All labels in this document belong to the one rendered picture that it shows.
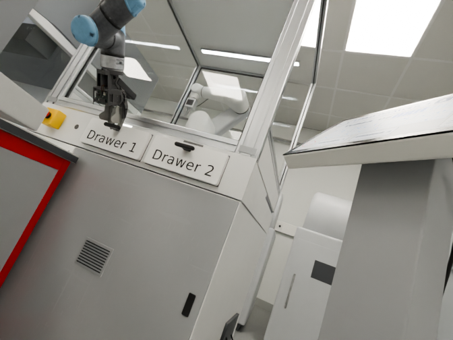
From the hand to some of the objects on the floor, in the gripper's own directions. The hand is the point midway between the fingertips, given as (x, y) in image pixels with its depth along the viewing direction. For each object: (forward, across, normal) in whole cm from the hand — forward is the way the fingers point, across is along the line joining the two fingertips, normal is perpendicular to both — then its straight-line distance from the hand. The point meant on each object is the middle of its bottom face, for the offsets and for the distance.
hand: (116, 126), depth 97 cm
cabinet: (+104, +5, -11) cm, 104 cm away
